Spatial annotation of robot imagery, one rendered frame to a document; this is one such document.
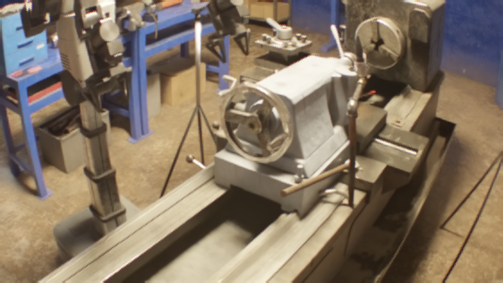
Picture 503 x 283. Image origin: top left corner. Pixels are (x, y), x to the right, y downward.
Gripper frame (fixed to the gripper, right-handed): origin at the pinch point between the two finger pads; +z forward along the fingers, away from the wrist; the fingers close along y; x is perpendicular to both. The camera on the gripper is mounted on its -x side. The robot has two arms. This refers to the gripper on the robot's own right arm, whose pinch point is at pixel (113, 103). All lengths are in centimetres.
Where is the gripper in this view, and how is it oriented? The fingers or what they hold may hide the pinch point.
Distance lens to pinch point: 119.6
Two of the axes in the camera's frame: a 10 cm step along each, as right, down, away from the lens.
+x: -6.5, 1.5, 7.5
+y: 6.7, -3.5, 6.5
